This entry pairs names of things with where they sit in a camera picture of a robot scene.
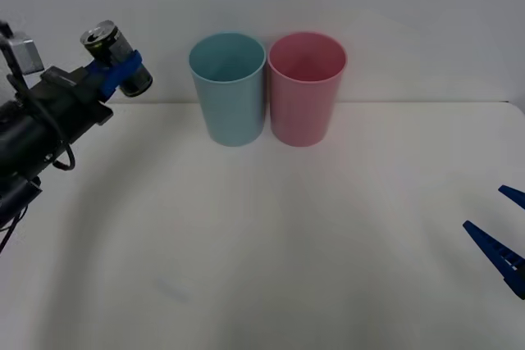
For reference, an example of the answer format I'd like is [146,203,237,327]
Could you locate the pale blue plastic bin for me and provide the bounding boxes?
[188,31,267,148]

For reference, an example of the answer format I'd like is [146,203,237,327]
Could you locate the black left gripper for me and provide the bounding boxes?
[30,50,143,145]

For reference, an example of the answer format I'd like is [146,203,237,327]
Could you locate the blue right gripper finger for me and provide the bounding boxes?
[462,220,525,300]
[497,184,525,212]

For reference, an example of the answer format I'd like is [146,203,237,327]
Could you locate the pink plastic bin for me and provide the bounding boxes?
[267,31,349,148]

